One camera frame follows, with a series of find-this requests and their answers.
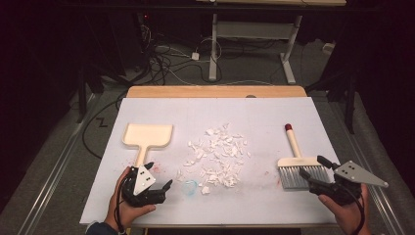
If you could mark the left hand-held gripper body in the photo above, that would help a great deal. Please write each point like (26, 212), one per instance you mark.
(143, 179)

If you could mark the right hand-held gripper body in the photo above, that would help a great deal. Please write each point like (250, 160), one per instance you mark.
(354, 174)

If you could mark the wooden table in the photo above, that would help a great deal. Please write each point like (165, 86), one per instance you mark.
(212, 91)

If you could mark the person's left hand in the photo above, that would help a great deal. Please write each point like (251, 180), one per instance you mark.
(125, 212)

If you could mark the black stand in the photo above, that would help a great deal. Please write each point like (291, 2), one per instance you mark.
(81, 104)
(350, 107)

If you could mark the white power adapter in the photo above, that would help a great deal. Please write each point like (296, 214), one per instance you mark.
(195, 56)

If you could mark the person's right hand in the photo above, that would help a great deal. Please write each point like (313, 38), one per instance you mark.
(350, 217)

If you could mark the white desk frame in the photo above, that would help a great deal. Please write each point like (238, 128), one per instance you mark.
(251, 30)

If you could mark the metal floor rail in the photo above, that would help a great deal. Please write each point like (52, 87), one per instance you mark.
(49, 192)
(381, 204)

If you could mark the cream dustpan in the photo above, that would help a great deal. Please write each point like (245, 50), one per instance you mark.
(147, 135)

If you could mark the small white box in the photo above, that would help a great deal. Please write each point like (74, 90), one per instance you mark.
(328, 47)

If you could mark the pile of white paper scraps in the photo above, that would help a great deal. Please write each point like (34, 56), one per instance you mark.
(228, 151)

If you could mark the white paper sheet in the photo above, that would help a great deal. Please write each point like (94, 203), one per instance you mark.
(261, 111)

